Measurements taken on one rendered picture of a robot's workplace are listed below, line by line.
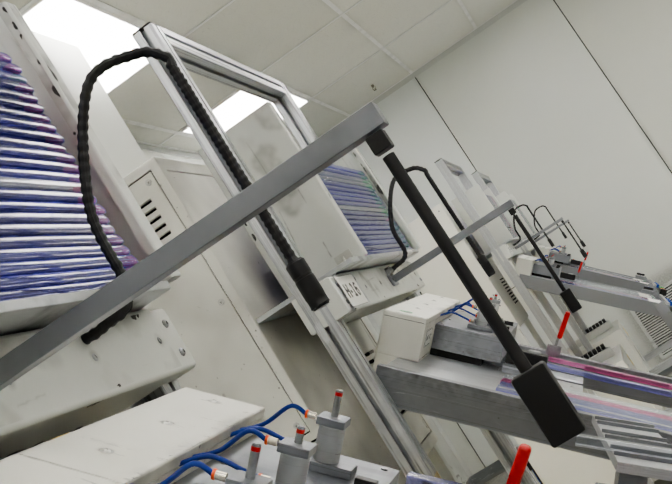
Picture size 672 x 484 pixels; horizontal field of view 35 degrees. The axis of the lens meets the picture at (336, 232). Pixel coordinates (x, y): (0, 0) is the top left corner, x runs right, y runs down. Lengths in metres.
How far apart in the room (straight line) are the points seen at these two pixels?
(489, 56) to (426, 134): 0.77
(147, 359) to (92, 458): 0.23
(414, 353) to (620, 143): 6.53
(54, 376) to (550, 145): 7.65
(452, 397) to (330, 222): 0.37
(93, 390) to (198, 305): 0.97
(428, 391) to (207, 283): 0.41
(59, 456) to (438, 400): 1.06
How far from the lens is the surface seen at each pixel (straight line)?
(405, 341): 1.93
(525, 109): 8.40
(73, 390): 0.84
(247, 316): 1.80
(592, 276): 6.71
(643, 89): 8.41
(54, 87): 1.08
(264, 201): 0.64
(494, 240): 5.23
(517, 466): 0.92
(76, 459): 0.75
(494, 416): 1.73
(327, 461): 0.88
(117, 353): 0.93
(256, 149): 1.90
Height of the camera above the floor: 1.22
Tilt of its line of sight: 7 degrees up
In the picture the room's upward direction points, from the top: 32 degrees counter-clockwise
